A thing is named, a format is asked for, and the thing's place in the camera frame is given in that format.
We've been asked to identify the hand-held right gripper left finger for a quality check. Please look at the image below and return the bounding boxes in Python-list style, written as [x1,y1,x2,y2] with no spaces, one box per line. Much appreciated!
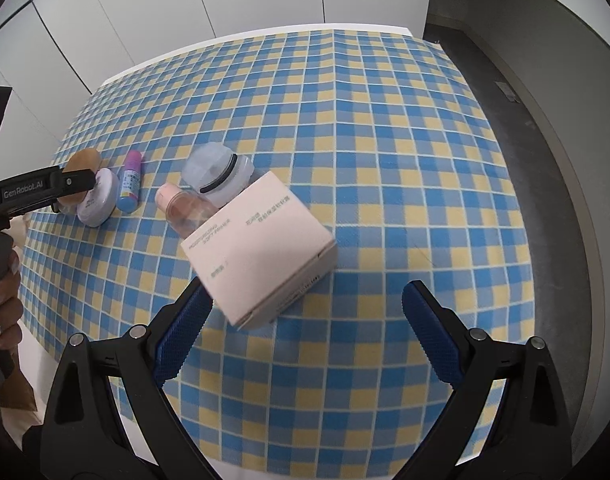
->
[38,280,213,480]

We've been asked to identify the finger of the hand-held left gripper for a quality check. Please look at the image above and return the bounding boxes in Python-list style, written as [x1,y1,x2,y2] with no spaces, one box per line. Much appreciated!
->
[52,166,97,205]

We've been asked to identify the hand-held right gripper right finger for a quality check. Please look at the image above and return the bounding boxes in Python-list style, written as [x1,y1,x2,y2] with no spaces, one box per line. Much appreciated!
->
[402,280,574,480]

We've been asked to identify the brown round powder puff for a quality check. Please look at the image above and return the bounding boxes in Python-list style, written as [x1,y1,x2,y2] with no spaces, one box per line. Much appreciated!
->
[55,147,104,213]

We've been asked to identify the white round compact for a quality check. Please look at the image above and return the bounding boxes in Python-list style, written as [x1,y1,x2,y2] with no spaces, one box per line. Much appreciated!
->
[76,167,120,227]

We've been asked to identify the purple blue lip balm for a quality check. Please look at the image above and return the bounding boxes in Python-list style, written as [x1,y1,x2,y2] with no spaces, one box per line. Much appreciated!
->
[116,150,143,213]

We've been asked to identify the pink clear bottle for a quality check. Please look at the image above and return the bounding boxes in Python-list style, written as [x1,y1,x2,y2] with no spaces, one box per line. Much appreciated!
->
[155,182,221,239]

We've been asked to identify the beige square carton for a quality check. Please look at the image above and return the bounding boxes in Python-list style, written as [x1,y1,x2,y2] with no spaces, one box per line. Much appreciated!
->
[181,170,337,332]

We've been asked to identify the clear jar with blue lid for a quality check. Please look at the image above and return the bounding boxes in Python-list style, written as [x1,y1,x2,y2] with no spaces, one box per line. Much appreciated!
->
[181,143,255,206]

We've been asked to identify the person's left hand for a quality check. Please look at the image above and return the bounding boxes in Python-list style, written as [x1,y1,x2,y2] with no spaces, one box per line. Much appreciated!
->
[0,252,25,356]

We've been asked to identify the white low table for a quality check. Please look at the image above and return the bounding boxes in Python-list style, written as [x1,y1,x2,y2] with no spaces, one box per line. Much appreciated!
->
[30,24,540,480]

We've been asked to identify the blue yellow checkered tablecloth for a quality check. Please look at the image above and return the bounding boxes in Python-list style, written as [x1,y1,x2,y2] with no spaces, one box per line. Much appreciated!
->
[22,27,540,465]

